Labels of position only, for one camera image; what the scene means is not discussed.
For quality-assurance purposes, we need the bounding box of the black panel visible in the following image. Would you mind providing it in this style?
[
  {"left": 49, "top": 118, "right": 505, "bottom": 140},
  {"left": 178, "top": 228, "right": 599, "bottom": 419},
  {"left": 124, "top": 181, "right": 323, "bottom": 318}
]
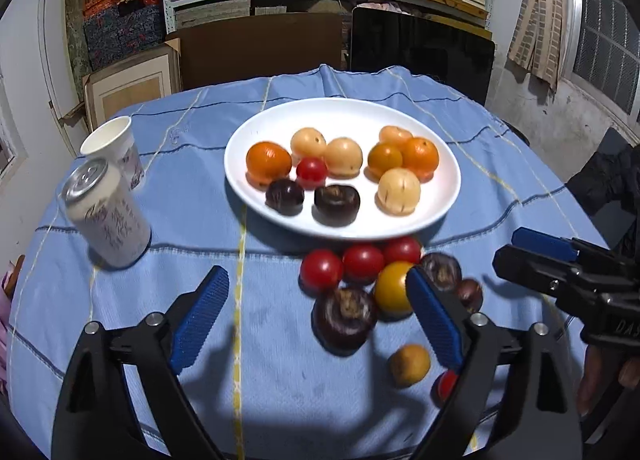
[{"left": 350, "top": 7, "right": 496, "bottom": 106}]

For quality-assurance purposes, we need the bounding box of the beige checked curtain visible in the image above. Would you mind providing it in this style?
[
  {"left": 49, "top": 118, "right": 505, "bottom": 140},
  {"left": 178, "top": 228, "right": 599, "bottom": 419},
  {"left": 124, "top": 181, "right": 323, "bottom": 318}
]
[{"left": 507, "top": 0, "right": 576, "bottom": 91}]

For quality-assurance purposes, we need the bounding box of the pale streaked round fruit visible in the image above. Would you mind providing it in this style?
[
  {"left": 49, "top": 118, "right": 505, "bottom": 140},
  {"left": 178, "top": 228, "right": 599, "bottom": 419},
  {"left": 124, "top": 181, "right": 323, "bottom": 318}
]
[{"left": 377, "top": 167, "right": 422, "bottom": 214}]

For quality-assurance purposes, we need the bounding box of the small orange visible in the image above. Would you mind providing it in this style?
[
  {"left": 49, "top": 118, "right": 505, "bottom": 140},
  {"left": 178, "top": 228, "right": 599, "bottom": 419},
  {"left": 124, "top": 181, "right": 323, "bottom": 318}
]
[{"left": 401, "top": 137, "right": 440, "bottom": 182}]

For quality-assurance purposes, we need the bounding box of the white paper cup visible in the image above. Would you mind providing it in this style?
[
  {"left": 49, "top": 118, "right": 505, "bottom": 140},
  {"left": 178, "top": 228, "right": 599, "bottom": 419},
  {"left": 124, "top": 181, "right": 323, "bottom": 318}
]
[{"left": 80, "top": 116, "right": 146, "bottom": 189}]

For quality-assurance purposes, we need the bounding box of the red cherry tomato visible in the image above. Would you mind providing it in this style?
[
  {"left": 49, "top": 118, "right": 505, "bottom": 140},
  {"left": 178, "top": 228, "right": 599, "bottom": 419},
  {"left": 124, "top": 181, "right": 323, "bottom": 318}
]
[
  {"left": 383, "top": 236, "right": 422, "bottom": 266},
  {"left": 300, "top": 249, "right": 345, "bottom": 292},
  {"left": 342, "top": 243, "right": 385, "bottom": 284},
  {"left": 432, "top": 370, "right": 459, "bottom": 403},
  {"left": 296, "top": 157, "right": 329, "bottom": 189}
]

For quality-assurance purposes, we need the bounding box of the black jacket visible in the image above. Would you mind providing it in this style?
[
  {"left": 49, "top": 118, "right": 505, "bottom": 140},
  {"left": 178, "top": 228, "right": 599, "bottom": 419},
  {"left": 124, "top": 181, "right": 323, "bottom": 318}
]
[{"left": 565, "top": 127, "right": 640, "bottom": 251}]

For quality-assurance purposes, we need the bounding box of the brown board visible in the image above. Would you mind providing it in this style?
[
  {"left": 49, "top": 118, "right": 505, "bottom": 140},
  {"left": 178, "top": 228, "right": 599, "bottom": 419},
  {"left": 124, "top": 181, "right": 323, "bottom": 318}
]
[{"left": 177, "top": 13, "right": 346, "bottom": 91}]

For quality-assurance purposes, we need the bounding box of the stack of patterned fabric boxes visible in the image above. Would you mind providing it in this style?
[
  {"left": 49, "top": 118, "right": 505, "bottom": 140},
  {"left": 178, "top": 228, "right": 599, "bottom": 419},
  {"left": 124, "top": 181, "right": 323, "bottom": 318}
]
[{"left": 82, "top": 0, "right": 166, "bottom": 71}]

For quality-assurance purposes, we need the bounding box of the white oval plate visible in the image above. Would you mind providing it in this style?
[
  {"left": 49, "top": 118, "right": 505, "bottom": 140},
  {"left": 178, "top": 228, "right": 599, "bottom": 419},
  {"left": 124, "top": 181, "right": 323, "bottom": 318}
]
[{"left": 224, "top": 98, "right": 462, "bottom": 241}]

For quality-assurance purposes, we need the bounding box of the person's right hand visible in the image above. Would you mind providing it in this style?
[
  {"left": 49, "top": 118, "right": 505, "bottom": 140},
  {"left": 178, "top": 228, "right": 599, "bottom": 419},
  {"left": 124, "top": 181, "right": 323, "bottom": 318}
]
[{"left": 577, "top": 345, "right": 640, "bottom": 416}]

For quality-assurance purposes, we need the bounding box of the large orange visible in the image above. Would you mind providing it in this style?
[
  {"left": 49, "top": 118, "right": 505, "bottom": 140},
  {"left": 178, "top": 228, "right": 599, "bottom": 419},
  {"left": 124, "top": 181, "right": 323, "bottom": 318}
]
[{"left": 245, "top": 141, "right": 293, "bottom": 187}]

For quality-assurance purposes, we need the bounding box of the dark purple plum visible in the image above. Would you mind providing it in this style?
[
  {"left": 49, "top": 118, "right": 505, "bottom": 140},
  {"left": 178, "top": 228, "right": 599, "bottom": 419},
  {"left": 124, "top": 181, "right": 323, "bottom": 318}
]
[{"left": 265, "top": 179, "right": 305, "bottom": 215}]

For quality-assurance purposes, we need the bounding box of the barred window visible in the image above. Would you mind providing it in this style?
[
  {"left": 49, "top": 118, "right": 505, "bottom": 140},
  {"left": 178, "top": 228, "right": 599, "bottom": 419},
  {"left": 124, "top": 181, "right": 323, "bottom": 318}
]
[{"left": 570, "top": 0, "right": 640, "bottom": 116}]

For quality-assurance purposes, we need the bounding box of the pink cloth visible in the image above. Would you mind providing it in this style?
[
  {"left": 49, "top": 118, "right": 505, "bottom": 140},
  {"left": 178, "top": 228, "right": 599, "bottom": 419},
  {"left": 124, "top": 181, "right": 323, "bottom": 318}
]
[{"left": 0, "top": 255, "right": 26, "bottom": 391}]

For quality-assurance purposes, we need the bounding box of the blue striped tablecloth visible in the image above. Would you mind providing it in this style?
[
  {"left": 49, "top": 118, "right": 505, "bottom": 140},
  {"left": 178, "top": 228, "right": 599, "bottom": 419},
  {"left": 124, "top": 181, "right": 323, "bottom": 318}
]
[{"left": 7, "top": 65, "right": 611, "bottom": 460}]

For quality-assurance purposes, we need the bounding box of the peach-coloured round fruit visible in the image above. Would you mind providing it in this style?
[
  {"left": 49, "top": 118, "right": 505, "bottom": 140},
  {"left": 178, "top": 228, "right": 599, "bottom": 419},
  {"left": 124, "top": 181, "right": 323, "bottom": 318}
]
[{"left": 379, "top": 125, "right": 414, "bottom": 146}]

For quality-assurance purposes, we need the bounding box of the yellow-orange round fruit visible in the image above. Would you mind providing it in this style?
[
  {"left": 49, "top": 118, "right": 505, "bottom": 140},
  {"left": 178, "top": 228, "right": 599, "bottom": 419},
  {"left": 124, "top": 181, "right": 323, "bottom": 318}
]
[
  {"left": 374, "top": 261, "right": 417, "bottom": 316},
  {"left": 367, "top": 142, "right": 404, "bottom": 182}
]

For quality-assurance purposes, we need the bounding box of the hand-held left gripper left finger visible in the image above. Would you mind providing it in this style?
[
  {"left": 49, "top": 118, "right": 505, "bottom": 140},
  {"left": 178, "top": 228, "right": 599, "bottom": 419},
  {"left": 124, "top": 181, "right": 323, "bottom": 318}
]
[{"left": 51, "top": 265, "right": 231, "bottom": 460}]

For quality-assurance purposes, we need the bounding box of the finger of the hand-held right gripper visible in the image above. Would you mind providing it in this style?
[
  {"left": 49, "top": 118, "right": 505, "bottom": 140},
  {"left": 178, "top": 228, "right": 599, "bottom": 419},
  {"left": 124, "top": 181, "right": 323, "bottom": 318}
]
[
  {"left": 492, "top": 245, "right": 603, "bottom": 302},
  {"left": 511, "top": 227, "right": 583, "bottom": 262}
]

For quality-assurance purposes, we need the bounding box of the small yellowish fruit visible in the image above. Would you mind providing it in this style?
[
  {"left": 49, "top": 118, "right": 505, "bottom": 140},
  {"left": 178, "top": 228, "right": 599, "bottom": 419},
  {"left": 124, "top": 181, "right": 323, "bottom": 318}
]
[{"left": 390, "top": 345, "right": 431, "bottom": 387}]

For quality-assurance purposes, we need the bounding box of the white door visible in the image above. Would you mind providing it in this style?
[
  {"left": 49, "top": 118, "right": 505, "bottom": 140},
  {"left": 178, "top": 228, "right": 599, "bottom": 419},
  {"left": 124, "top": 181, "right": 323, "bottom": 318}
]
[{"left": 37, "top": 0, "right": 91, "bottom": 141}]

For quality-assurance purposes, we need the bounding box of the framed picture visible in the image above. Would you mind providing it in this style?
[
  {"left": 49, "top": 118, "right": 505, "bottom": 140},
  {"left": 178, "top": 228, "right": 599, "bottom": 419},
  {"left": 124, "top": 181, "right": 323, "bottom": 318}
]
[{"left": 82, "top": 48, "right": 182, "bottom": 131}]

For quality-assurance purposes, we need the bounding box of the large dark water chestnut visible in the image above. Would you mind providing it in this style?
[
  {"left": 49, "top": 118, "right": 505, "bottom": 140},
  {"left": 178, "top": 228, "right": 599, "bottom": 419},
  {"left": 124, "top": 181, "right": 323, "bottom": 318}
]
[{"left": 312, "top": 287, "right": 378, "bottom": 352}]

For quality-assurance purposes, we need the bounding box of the white drink can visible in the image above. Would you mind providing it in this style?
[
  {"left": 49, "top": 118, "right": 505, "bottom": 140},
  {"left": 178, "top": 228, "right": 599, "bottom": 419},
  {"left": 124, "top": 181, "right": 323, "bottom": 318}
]
[{"left": 62, "top": 159, "right": 152, "bottom": 269}]

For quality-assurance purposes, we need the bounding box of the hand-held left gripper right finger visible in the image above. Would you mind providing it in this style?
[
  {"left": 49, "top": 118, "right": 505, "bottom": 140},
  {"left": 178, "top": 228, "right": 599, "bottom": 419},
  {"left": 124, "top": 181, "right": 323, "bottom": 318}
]
[{"left": 405, "top": 266, "right": 583, "bottom": 460}]

